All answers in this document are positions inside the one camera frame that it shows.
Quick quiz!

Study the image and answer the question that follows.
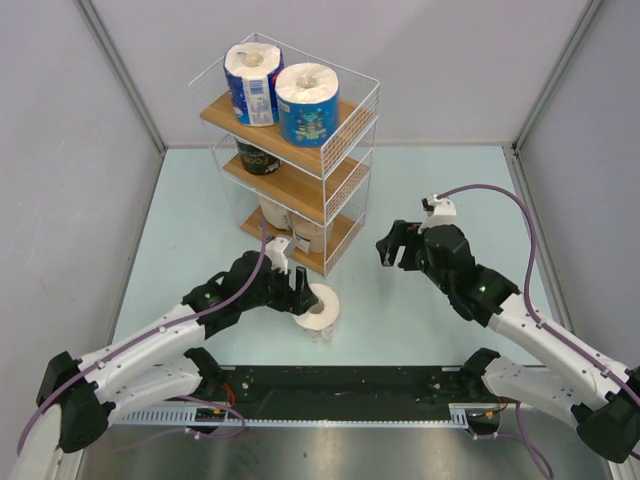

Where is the white wire wooden shelf rack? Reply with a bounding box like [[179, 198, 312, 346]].
[[189, 59, 380, 276]]

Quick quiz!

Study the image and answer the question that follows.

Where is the light blue paper roll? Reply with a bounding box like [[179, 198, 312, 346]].
[[275, 62, 339, 148]]

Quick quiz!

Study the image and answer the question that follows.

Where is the dark blue paper roll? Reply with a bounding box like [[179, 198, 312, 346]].
[[223, 42, 284, 127]]

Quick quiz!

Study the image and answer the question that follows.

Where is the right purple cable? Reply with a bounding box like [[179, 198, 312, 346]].
[[439, 183, 640, 479]]

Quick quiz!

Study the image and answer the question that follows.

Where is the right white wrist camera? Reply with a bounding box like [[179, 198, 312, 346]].
[[418, 194, 457, 234]]

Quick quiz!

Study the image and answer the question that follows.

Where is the grey slotted cable duct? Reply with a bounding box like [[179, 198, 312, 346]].
[[116, 397, 499, 428]]

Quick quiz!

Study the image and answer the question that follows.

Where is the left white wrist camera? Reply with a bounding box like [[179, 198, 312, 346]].
[[265, 236, 291, 274]]

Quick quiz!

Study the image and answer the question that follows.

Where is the black paper roll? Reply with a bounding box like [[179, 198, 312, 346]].
[[235, 138, 282, 176]]

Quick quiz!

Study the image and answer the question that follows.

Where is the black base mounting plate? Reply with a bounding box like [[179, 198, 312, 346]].
[[197, 366, 504, 410]]

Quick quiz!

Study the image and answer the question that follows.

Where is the purple cable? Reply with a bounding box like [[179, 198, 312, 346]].
[[439, 183, 640, 479], [15, 215, 271, 456]]

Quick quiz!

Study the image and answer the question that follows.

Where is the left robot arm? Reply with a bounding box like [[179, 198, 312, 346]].
[[36, 242, 318, 453]]

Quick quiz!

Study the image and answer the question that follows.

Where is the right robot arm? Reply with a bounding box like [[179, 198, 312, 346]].
[[375, 220, 639, 463]]

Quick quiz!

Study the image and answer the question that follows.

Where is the beige paper roll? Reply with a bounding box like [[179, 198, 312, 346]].
[[258, 195, 293, 231]]

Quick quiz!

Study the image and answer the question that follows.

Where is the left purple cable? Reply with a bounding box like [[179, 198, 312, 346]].
[[15, 215, 271, 456]]

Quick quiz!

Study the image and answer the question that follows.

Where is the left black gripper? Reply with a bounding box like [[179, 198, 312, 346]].
[[240, 261, 317, 315]]

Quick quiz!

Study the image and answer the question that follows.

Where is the brown paper roll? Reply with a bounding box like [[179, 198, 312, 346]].
[[291, 213, 333, 253]]

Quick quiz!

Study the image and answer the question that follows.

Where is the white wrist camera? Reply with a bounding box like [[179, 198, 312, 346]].
[[265, 236, 291, 274], [418, 194, 457, 234]]

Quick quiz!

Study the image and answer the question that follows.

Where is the white dotted paper roll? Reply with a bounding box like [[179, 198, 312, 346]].
[[293, 283, 341, 342]]

